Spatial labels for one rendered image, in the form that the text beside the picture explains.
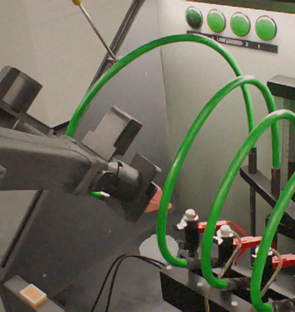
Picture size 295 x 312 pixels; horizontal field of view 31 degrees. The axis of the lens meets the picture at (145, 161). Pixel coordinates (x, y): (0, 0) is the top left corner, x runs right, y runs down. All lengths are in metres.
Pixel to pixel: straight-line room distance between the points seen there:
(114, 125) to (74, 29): 3.05
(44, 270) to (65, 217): 0.13
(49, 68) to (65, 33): 0.27
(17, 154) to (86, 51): 3.40
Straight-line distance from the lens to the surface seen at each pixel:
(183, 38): 0.92
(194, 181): 1.38
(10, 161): 0.50
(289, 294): 1.00
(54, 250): 1.22
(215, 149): 1.28
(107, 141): 0.77
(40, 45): 3.69
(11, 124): 0.90
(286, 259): 0.93
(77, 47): 3.84
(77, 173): 0.67
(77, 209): 1.22
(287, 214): 1.01
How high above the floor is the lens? 1.69
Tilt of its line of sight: 30 degrees down
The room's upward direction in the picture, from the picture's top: 7 degrees counter-clockwise
